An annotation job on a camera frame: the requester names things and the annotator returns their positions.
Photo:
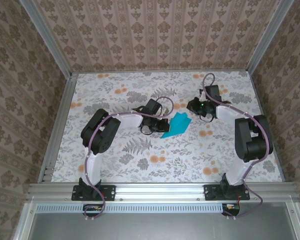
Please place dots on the blue square paper sheet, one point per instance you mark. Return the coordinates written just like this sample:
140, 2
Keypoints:
178, 125

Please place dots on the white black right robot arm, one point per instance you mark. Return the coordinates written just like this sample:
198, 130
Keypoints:
252, 140

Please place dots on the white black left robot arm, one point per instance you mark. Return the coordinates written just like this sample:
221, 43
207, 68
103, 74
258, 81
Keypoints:
100, 135

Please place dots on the floral patterned table cover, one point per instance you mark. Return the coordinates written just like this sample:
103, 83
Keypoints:
180, 160

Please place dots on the grey metal panel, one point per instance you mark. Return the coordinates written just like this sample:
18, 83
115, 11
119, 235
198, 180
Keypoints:
160, 227

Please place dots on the white right camera bracket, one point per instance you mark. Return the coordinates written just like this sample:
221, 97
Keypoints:
202, 96

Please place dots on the thin aluminium table rail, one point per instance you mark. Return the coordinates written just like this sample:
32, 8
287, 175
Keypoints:
160, 72

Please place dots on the aluminium table side rail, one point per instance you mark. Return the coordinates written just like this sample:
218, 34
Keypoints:
267, 125
63, 107

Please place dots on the wide aluminium base rail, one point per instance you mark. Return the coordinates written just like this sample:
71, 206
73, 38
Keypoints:
160, 191

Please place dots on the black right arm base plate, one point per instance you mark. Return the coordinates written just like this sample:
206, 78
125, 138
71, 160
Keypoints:
210, 192

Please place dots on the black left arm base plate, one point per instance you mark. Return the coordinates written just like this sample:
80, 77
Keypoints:
110, 192

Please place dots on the aluminium frame post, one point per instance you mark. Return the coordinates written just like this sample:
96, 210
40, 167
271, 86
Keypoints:
48, 37
268, 37

